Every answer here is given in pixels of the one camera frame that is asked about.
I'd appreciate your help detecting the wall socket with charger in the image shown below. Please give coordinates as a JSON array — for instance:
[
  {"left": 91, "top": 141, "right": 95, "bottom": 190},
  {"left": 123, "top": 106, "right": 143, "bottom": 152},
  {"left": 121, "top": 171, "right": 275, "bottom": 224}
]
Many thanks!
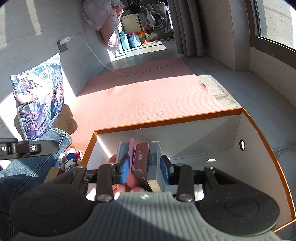
[{"left": 57, "top": 36, "right": 74, "bottom": 53}]

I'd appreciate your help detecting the brown sock foot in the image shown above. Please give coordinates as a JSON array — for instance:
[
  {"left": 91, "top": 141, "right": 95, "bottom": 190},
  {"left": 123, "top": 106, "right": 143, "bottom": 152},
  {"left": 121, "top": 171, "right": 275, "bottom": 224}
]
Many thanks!
[{"left": 52, "top": 104, "right": 78, "bottom": 135}]

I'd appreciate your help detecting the pink notebook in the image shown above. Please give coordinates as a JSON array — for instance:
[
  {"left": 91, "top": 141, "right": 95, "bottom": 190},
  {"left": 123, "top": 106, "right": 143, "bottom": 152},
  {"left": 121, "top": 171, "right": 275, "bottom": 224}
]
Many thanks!
[{"left": 108, "top": 138, "right": 141, "bottom": 194}]

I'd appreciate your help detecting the anime print pillow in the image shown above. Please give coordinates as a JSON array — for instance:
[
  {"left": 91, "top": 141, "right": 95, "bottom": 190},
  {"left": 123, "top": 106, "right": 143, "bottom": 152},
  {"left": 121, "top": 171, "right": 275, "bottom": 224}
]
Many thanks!
[{"left": 11, "top": 53, "right": 64, "bottom": 141}]

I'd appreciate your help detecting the blue detergent bottle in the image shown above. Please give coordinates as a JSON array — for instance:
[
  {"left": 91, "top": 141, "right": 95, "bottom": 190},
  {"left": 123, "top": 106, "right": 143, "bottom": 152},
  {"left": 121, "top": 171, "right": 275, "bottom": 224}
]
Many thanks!
[{"left": 119, "top": 31, "right": 142, "bottom": 50}]

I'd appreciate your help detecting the grey curtain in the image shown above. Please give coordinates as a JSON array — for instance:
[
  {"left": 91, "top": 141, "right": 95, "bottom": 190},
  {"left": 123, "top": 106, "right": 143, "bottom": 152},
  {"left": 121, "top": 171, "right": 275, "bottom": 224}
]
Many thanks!
[{"left": 168, "top": 0, "right": 204, "bottom": 57}]

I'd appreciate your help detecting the dark red small box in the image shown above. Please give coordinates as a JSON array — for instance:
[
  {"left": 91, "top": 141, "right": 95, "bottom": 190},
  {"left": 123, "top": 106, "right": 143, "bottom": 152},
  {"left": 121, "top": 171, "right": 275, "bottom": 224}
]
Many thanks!
[{"left": 132, "top": 143, "right": 151, "bottom": 191}]

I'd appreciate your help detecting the rainbow striped bag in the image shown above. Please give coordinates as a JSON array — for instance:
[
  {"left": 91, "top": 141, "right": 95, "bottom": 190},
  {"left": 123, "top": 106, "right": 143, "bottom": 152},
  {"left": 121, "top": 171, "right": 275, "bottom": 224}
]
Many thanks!
[{"left": 135, "top": 30, "right": 147, "bottom": 45}]

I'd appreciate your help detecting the blue jeans leg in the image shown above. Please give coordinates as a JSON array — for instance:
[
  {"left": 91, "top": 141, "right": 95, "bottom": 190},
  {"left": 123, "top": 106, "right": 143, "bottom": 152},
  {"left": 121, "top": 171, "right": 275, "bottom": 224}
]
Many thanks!
[{"left": 1, "top": 128, "right": 72, "bottom": 240}]

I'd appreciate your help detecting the orange storage box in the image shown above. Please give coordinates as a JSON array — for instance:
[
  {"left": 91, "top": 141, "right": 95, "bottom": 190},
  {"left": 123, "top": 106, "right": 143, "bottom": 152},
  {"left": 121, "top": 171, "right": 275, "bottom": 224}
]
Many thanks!
[{"left": 82, "top": 108, "right": 295, "bottom": 230}]

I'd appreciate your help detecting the washing machine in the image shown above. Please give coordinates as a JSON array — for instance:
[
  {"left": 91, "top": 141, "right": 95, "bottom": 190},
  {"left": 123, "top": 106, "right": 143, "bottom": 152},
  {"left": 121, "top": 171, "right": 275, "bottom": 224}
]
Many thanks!
[{"left": 140, "top": 1, "right": 173, "bottom": 36}]

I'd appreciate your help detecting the donald duck plush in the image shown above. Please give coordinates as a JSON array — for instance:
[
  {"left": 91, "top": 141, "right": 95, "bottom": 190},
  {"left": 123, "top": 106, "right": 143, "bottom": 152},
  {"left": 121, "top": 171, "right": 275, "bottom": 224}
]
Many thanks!
[{"left": 61, "top": 144, "right": 84, "bottom": 171}]

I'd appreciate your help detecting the pink bedding pile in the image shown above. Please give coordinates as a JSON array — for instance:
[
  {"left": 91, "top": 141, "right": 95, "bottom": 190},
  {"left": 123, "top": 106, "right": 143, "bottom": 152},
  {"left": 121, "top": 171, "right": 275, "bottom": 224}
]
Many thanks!
[{"left": 82, "top": 0, "right": 125, "bottom": 48}]

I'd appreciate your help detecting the brown cardboard box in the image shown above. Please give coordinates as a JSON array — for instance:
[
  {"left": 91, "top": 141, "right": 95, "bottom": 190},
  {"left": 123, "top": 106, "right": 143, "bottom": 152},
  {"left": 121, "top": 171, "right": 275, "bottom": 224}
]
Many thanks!
[{"left": 44, "top": 167, "right": 64, "bottom": 183}]

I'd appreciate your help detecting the white charging cable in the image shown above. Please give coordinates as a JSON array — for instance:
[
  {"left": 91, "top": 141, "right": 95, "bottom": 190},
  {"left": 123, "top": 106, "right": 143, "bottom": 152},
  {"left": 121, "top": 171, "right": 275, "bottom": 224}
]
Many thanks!
[{"left": 69, "top": 34, "right": 180, "bottom": 76}]

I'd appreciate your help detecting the pink floor mat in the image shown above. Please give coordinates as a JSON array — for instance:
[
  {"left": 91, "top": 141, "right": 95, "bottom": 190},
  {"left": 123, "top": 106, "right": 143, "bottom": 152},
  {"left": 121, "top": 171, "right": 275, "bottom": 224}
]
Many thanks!
[{"left": 69, "top": 58, "right": 236, "bottom": 150}]

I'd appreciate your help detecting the dark window frame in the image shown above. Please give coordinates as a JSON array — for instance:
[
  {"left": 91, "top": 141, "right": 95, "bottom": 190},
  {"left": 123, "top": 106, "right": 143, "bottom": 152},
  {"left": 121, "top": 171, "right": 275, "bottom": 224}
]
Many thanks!
[{"left": 245, "top": 1, "right": 295, "bottom": 69}]

